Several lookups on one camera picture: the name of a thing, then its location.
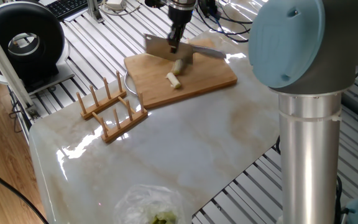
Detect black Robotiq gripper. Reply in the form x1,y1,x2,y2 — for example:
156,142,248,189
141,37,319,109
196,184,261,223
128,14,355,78
166,6,196,54

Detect steel cleaver knife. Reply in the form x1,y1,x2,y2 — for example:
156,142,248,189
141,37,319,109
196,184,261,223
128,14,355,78
144,33,227,65

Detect white scallion stalk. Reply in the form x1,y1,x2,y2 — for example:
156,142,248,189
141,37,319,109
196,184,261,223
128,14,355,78
171,58,185,75

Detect small black round object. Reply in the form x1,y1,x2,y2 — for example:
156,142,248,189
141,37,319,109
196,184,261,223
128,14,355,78
144,0,167,9

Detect short cut scallion piece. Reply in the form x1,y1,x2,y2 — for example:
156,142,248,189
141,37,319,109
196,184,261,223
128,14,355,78
165,72,182,90

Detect wooden cutting board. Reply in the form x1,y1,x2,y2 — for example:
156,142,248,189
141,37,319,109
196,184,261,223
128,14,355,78
124,39,238,110

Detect white power adapter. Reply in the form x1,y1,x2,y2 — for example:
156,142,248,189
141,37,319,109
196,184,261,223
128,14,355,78
106,0,127,10

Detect wooden peg rack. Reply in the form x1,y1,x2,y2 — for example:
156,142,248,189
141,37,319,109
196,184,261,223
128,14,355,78
75,70,149,143

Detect black computer keyboard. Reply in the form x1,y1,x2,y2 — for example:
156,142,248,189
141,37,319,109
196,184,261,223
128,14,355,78
45,0,90,19

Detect marble pattern table sheet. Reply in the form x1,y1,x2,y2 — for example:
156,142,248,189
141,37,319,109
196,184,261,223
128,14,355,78
29,0,358,224

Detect black round blower fan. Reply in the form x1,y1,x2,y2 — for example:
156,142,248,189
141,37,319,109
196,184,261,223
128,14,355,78
0,1,76,96

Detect clear plastic bag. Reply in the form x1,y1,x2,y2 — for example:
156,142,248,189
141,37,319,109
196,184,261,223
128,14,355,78
112,183,186,224

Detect green vegetable scraps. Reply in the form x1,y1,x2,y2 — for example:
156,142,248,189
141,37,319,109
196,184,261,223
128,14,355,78
149,211,177,224

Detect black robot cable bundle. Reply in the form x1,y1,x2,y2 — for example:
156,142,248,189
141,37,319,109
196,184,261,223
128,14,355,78
194,0,254,44

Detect round metal wire ring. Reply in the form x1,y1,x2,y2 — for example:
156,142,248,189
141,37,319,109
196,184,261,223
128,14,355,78
124,71,139,96

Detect short aluminium post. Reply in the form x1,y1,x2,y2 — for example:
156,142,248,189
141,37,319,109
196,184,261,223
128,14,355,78
86,0,104,23

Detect aluminium frame beam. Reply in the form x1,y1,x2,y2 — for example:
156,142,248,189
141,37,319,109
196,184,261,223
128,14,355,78
0,12,42,121

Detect black floor cable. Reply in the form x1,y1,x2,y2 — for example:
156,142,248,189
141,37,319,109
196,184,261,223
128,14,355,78
0,158,49,224

